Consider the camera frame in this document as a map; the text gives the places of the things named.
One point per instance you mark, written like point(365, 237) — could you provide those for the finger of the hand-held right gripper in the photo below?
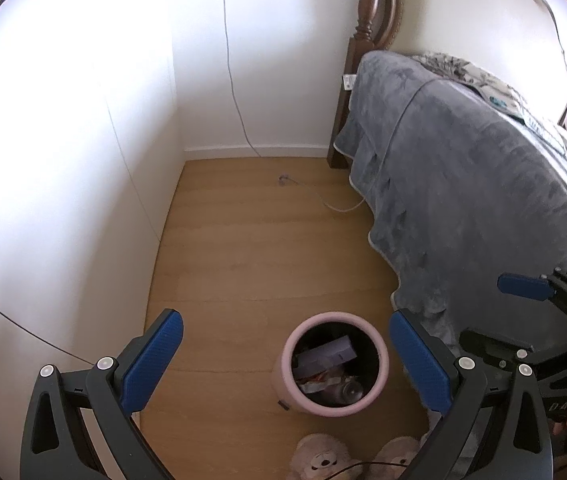
point(488, 342)
point(523, 286)

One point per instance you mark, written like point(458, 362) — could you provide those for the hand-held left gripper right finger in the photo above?
point(421, 365)

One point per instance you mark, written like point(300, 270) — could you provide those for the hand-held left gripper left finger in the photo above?
point(156, 360)

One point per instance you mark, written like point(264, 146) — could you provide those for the purple cardboard box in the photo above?
point(326, 352)

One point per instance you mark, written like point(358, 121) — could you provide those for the pink trash bin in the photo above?
point(336, 316)

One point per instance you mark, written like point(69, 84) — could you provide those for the pink teddy bear slipper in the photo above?
point(321, 455)
point(396, 455)

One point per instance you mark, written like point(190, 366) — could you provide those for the grey fleece blanket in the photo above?
point(463, 185)

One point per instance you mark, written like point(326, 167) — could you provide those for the floral pillow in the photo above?
point(463, 72)
point(563, 140)

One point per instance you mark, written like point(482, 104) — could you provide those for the white wardrobe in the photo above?
point(63, 160)

